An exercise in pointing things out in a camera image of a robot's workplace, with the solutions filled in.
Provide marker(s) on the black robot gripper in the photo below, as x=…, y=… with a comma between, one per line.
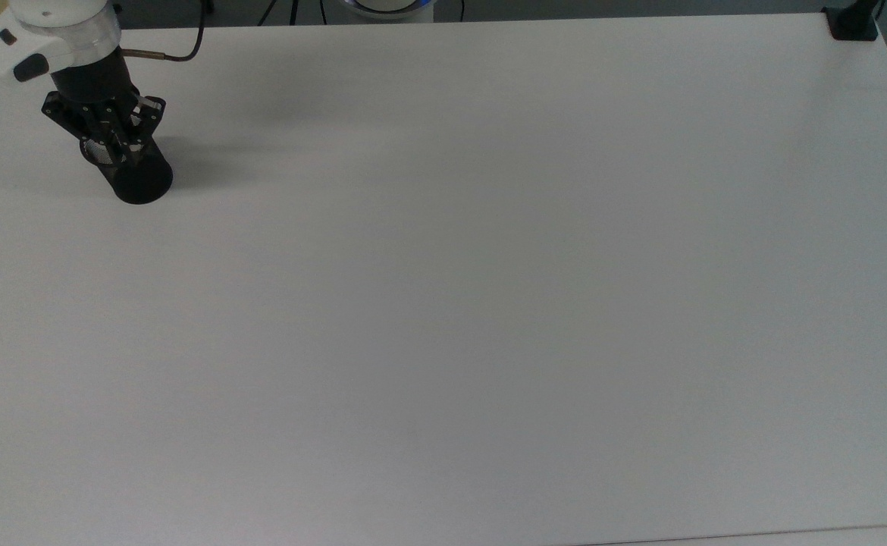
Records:
x=93, y=80

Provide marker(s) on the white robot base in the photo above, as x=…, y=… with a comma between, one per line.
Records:
x=387, y=7

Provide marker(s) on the black mesh pen cup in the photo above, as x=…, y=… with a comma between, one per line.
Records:
x=144, y=182

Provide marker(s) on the black table clamp mount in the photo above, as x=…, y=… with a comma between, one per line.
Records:
x=853, y=23

